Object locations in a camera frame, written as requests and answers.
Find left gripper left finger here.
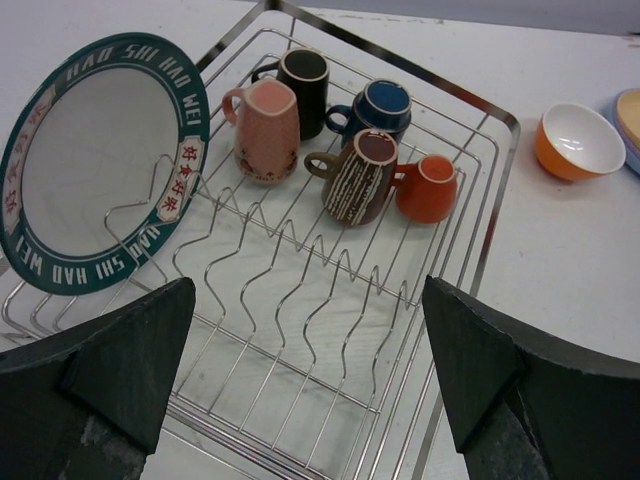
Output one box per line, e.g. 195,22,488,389
1,277,196,479

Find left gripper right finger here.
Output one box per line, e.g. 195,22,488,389
422,277,639,479

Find dark green plate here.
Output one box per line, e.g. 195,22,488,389
1,32,210,296

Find orange bowl white inside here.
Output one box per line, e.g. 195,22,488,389
534,103,626,182

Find blue plate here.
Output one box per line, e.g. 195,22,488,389
603,101,640,175

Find brown striped mug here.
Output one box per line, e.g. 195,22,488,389
304,129,398,227

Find tan plate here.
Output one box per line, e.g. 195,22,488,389
615,88,640,148

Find pink textured cup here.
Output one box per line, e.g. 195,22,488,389
221,77,300,185

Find blue mug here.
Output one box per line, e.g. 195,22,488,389
325,79,412,147

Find black mug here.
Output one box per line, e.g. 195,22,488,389
251,48,329,141

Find purple plate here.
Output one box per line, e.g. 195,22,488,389
609,88,639,159

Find orange red mug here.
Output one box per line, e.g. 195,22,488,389
392,155,458,224

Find metal wire dish rack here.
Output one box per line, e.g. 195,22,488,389
1,1,520,479

